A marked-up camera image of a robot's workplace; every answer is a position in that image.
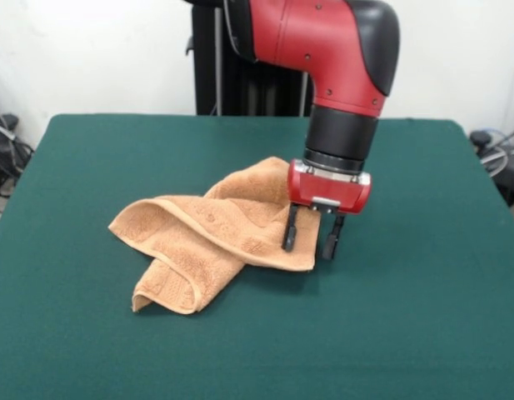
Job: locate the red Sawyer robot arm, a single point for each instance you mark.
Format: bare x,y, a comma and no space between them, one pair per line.
335,62

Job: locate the black vertical column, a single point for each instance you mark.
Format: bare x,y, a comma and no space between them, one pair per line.
206,83

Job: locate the dark green table cloth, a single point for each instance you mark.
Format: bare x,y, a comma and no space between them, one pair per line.
365,312

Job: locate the tan terry towel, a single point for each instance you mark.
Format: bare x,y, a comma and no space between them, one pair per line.
223,225

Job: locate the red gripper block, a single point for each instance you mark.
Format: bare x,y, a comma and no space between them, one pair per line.
327,191

